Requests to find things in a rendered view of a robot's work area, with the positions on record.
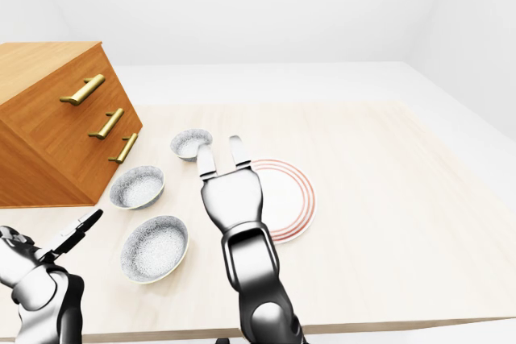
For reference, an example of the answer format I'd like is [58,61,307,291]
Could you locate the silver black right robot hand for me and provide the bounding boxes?
[196,135,266,238]

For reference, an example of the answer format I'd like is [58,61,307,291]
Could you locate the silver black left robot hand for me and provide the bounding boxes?
[0,209,104,313]

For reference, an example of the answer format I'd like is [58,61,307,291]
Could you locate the white plate with red rings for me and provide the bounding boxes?
[248,158,318,246]

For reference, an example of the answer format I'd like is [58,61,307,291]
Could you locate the small patterned grey bowl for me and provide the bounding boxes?
[169,128,214,163]

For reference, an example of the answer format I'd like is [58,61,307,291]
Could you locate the large patterned grey bowl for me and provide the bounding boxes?
[119,215,190,285]

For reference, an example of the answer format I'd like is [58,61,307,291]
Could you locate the medium patterned grey bowl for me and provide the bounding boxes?
[108,164,166,211]

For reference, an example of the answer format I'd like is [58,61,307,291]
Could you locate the wooden cabinet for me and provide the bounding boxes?
[0,40,144,209]

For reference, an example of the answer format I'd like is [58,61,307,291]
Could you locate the narrow wooden drawer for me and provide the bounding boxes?
[73,107,144,204]

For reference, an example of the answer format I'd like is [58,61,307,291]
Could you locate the middle wooden drawer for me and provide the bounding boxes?
[47,83,135,183]

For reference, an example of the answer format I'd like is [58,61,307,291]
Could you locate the tall wooden drawer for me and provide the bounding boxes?
[0,43,123,156]

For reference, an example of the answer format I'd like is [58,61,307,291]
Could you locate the short brass handle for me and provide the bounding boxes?
[107,132,139,165]

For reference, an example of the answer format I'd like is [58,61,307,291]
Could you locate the medium brass handle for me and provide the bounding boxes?
[88,107,125,141]

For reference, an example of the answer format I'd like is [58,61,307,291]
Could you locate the long brass handle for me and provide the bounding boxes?
[59,73,106,107]

